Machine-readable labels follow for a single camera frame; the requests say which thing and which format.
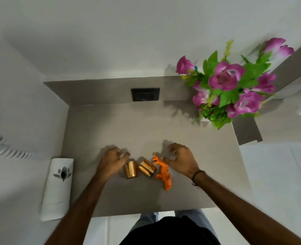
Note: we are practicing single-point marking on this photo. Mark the person's right hand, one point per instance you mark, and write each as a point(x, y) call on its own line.
point(183, 160)

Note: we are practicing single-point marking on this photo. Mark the person's left hand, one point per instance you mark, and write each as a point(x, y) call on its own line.
point(110, 163)

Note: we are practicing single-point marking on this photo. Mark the person's right thumb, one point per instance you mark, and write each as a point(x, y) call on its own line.
point(167, 161)

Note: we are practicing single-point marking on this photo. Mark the person's left thumb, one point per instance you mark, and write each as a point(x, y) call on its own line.
point(124, 156)

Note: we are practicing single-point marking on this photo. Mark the person's left forearm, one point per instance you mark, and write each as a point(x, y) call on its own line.
point(81, 209)

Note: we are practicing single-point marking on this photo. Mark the person's right forearm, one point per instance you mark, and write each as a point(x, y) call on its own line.
point(239, 211)

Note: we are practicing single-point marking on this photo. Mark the orange toy tiger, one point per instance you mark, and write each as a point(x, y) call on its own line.
point(163, 172)

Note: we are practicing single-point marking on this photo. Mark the copper cup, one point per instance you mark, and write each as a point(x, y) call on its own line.
point(131, 170)
point(147, 168)

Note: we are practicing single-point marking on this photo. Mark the black wrist band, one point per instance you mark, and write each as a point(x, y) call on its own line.
point(198, 174)

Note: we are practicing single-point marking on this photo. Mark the person's blue jeans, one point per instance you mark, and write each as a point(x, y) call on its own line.
point(146, 219)

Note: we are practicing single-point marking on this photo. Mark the person's black shirt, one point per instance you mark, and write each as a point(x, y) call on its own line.
point(169, 233)

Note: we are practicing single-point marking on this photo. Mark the pink artificial flower bouquet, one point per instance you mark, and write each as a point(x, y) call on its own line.
point(227, 86)

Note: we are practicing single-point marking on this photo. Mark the black wall socket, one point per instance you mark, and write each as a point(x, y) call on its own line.
point(145, 94)

